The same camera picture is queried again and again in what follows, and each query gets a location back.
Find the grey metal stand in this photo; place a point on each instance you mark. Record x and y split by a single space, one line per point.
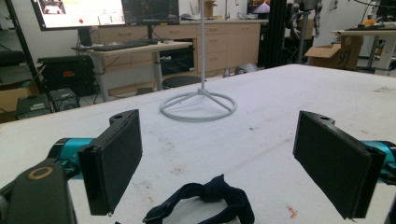
302 34

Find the black slanted pole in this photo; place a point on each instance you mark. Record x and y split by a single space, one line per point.
21 46

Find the dark computer monitor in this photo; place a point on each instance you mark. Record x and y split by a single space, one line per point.
149 12

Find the open cardboard box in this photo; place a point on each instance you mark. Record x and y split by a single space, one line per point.
333 56

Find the black equipment case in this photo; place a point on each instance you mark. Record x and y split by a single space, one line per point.
67 74

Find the black round stool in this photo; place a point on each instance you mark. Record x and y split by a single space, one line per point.
180 81

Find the wooden drawer cabinet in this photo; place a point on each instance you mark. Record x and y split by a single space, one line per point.
230 43

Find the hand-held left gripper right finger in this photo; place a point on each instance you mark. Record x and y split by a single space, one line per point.
333 161

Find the flat cardboard box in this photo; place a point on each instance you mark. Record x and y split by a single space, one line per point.
12 99

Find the black computer tower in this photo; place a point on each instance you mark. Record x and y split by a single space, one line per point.
177 60

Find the grey object on floor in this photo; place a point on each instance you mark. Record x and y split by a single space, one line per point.
246 69

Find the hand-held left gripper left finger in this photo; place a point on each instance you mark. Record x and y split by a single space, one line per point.
109 161

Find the white side table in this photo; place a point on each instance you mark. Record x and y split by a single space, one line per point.
386 34

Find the bright computer monitor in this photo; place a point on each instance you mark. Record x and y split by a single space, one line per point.
81 11

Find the light wooden standing desk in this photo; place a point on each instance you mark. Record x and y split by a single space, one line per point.
130 49

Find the black electronic device box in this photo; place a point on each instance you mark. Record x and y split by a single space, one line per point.
32 105
63 99

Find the black keyboard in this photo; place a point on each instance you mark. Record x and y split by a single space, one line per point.
118 46

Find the black metal frame post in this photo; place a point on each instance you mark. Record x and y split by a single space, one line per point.
274 31

